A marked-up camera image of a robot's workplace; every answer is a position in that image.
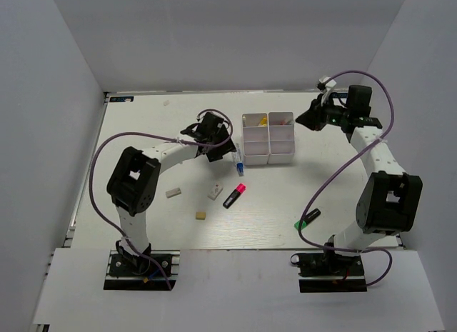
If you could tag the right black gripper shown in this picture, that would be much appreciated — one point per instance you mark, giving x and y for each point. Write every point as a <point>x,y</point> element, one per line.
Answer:
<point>313,118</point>

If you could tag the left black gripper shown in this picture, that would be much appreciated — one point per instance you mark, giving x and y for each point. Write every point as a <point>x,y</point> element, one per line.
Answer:
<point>224,148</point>

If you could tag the clear blue pen pack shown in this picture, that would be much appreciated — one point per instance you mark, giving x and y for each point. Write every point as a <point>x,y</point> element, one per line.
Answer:
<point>238,160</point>

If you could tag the pink black highlighter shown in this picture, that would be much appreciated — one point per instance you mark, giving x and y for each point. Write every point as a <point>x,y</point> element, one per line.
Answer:
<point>235,194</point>

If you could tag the yellow capped white marker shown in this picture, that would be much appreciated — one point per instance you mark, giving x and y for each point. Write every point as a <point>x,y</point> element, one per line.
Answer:
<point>264,119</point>

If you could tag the grey white eraser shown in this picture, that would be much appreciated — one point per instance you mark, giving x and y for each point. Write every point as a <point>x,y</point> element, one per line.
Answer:
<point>173,192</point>

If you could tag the green black highlighter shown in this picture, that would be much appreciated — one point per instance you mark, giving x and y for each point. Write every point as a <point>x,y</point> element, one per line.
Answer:
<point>310,217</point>

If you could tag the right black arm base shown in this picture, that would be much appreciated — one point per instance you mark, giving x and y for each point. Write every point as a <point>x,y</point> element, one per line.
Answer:
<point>329,272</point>

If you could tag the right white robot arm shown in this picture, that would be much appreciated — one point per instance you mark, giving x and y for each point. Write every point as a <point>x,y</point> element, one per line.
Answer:
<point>389,201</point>

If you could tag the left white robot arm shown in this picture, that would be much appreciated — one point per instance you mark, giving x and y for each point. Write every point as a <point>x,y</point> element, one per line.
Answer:
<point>132,186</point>

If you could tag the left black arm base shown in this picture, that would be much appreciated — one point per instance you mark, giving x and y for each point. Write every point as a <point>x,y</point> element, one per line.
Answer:
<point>123,276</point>

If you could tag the right blue table label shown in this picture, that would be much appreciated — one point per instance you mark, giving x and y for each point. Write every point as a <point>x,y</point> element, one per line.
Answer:
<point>335,95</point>

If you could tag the blue table label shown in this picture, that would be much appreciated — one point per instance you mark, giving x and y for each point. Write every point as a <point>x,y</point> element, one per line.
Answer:
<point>121,99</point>
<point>335,95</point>

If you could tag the right white divided container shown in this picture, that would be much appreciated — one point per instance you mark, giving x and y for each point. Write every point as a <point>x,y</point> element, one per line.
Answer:
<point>281,138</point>

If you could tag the white divided container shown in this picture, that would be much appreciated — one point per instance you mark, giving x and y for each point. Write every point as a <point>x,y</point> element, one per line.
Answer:
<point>255,141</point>
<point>281,138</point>

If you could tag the white boxed eraser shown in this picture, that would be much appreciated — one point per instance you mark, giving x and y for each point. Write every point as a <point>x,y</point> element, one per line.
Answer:
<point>215,191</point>

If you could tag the left white divided container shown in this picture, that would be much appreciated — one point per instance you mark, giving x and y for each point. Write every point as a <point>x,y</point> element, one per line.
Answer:
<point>255,141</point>

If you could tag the tan eraser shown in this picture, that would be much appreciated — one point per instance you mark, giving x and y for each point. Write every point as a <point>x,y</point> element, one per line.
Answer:
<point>200,215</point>

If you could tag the left blue table label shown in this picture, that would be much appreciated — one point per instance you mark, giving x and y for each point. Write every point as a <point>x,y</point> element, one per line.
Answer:
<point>121,99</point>

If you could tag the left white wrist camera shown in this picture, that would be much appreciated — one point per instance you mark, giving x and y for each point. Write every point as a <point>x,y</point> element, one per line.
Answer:
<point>222,123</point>

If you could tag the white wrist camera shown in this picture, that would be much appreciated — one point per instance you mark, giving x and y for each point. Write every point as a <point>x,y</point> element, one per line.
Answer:
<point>222,123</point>
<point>326,86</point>

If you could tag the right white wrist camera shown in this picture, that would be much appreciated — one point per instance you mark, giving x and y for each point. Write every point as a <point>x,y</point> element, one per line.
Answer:
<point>326,86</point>

